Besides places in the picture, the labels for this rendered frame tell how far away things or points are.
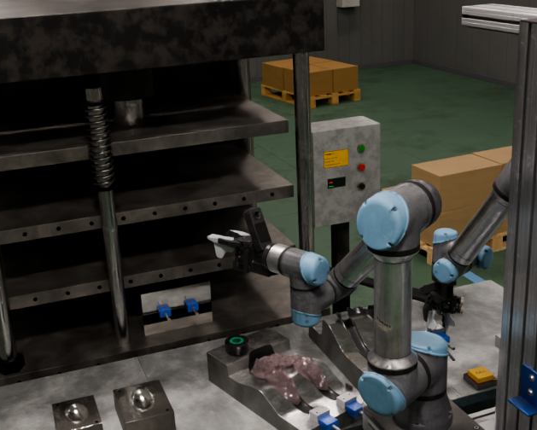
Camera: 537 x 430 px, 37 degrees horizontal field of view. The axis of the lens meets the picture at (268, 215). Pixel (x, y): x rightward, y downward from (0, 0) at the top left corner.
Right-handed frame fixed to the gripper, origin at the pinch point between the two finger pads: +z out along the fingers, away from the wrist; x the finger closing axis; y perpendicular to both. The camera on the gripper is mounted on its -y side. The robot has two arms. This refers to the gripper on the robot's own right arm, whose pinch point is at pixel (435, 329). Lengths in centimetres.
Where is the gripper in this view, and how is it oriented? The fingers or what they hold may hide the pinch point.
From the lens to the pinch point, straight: 273.7
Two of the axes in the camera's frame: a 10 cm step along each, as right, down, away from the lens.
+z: 0.1, 9.6, 2.9
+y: 3.5, 2.7, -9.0
